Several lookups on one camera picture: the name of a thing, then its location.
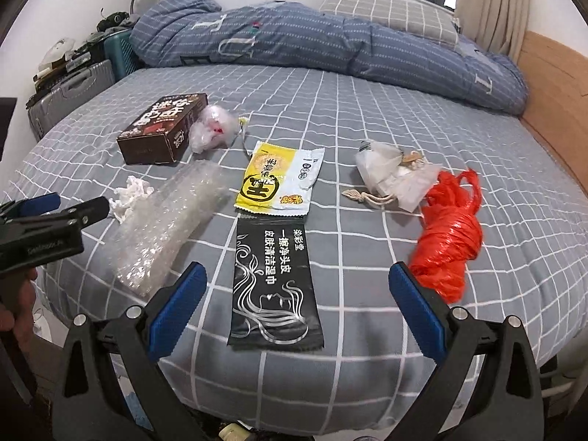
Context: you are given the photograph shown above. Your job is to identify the yellow snack packet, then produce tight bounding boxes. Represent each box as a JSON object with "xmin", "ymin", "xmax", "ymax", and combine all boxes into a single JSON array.
[{"xmin": 235, "ymin": 141, "xmax": 325, "ymax": 216}]

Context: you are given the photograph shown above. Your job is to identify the crumpled white plastic wrapper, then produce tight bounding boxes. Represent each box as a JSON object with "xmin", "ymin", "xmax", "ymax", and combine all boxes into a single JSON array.
[{"xmin": 356, "ymin": 140, "xmax": 405, "ymax": 196}]

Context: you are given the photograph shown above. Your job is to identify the grey suitcase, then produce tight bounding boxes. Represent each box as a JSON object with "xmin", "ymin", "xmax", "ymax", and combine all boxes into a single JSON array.
[{"xmin": 28, "ymin": 60, "xmax": 115, "ymax": 144}]

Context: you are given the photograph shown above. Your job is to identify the crumpled clear plastic bag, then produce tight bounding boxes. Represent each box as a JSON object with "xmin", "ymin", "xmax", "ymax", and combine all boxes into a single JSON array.
[{"xmin": 190, "ymin": 105, "xmax": 251, "ymax": 154}]

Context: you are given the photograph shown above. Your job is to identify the pile of dark clutter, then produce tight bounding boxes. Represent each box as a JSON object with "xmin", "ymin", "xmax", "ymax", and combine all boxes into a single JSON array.
[{"xmin": 94, "ymin": 9, "xmax": 135, "ymax": 36}]

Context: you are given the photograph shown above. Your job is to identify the teal suitcase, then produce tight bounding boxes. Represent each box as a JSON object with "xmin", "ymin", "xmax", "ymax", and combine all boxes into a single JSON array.
[{"xmin": 103, "ymin": 32, "xmax": 139, "ymax": 82}]

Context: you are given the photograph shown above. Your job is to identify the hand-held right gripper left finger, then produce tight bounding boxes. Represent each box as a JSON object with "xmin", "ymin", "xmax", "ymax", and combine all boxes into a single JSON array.
[{"xmin": 50, "ymin": 261, "xmax": 240, "ymax": 441}]

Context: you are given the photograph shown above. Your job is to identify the wooden headboard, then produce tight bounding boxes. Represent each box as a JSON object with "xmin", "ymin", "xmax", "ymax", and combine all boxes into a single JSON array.
[{"xmin": 517, "ymin": 30, "xmax": 588, "ymax": 222}]

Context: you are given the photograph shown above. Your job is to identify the white bag on suitcase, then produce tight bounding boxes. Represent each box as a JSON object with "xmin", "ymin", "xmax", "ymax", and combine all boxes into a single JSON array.
[{"xmin": 39, "ymin": 37, "xmax": 77, "ymax": 72}]

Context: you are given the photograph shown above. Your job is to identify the black wet wipe packet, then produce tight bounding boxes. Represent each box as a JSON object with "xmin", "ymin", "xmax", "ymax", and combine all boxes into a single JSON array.
[{"xmin": 227, "ymin": 214, "xmax": 325, "ymax": 348}]

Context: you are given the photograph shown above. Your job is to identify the clear bubble wrap sheet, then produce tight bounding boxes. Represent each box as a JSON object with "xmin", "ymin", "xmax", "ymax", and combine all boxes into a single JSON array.
[{"xmin": 107, "ymin": 161, "xmax": 230, "ymax": 297}]

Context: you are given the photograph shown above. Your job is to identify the blue checked quilt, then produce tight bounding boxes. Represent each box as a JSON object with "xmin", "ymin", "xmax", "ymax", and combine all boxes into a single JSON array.
[{"xmin": 129, "ymin": 0, "xmax": 529, "ymax": 116}]

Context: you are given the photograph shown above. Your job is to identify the person's left hand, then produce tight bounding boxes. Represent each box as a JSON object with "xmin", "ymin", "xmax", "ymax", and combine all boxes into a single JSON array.
[{"xmin": 0, "ymin": 269, "xmax": 42, "ymax": 345}]

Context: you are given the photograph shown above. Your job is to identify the grey checked pillow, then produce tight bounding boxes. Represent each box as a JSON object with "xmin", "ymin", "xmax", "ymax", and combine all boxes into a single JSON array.
[{"xmin": 318, "ymin": 0, "xmax": 462, "ymax": 50}]

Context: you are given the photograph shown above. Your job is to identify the grey checked bed sheet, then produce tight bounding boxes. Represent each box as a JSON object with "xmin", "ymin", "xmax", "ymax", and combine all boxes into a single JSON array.
[{"xmin": 0, "ymin": 67, "xmax": 588, "ymax": 423}]

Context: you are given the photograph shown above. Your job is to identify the red plastic bag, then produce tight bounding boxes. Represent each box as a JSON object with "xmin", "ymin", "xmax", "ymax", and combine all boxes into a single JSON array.
[{"xmin": 408, "ymin": 169, "xmax": 484, "ymax": 303}]

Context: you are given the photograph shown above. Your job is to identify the brown cookie box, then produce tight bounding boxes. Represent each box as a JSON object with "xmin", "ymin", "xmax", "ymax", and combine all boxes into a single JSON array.
[{"xmin": 116, "ymin": 93, "xmax": 209, "ymax": 165}]

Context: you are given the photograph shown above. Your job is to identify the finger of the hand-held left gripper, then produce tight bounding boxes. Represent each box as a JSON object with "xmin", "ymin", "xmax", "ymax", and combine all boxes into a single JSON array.
[
  {"xmin": 43, "ymin": 196, "xmax": 111, "ymax": 230},
  {"xmin": 0, "ymin": 192, "xmax": 62, "ymax": 222}
]

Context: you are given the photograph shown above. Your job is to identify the crumpled white tissue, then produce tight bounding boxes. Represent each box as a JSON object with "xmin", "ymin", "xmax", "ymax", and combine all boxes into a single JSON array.
[{"xmin": 108, "ymin": 176, "xmax": 155, "ymax": 224}]

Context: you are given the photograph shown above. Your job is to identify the beige curtain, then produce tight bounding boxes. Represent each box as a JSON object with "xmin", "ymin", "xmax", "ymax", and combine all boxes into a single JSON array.
[{"xmin": 455, "ymin": 0, "xmax": 536, "ymax": 63}]

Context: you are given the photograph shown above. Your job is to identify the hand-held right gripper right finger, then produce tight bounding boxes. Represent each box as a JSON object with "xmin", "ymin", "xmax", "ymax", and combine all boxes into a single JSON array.
[{"xmin": 388, "ymin": 261, "xmax": 546, "ymax": 441}]

